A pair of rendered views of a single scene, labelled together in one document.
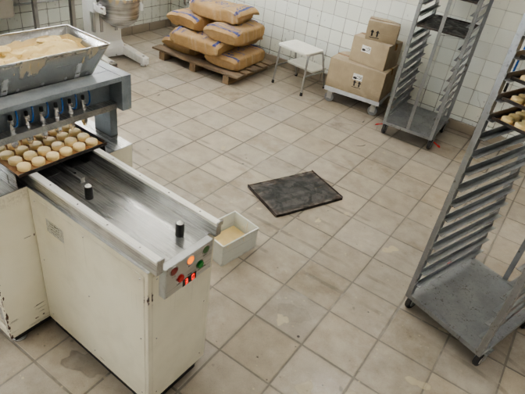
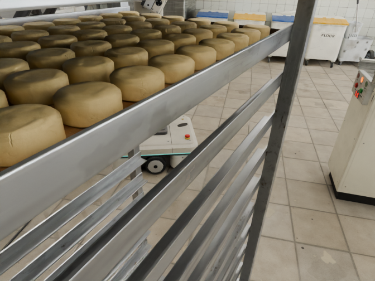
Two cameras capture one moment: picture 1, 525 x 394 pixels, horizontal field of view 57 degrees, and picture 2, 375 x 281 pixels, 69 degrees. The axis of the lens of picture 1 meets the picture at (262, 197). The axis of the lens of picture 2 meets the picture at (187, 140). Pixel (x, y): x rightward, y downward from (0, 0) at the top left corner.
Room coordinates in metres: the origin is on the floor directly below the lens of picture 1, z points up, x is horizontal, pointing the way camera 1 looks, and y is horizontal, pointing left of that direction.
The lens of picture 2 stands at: (2.44, -1.27, 1.32)
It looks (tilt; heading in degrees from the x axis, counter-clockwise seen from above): 31 degrees down; 161
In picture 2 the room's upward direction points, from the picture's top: 2 degrees clockwise
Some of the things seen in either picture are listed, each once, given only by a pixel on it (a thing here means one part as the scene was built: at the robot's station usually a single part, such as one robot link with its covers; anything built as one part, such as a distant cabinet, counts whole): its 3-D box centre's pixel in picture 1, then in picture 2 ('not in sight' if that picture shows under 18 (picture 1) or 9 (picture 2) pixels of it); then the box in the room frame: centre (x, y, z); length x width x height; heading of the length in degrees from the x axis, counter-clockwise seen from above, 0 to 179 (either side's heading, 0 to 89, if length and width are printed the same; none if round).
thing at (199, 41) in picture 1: (203, 39); not in sight; (5.31, 0.92, 0.32); 0.72 x 0.42 x 0.17; 64
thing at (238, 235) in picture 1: (228, 238); not in sight; (2.29, 0.17, 0.08); 0.30 x 0.22 x 0.16; 141
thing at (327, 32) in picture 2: not in sight; (322, 40); (-1.61, 2.53, 0.38); 0.64 x 0.54 x 0.77; 147
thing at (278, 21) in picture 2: not in sight; (283, 38); (-1.93, 1.97, 0.38); 0.64 x 0.54 x 0.77; 149
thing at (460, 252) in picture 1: (458, 253); not in sight; (2.17, -1.14, 0.33); 0.64 x 0.03 x 0.03; 131
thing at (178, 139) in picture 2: not in sight; (152, 131); (0.54, -0.93, 0.24); 0.68 x 0.53 x 0.41; 80
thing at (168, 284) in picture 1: (186, 266); (363, 86); (1.27, 0.23, 0.77); 0.24 x 0.04 x 0.14; 148
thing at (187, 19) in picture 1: (200, 16); not in sight; (5.64, 1.02, 0.47); 0.72 x 0.42 x 0.17; 150
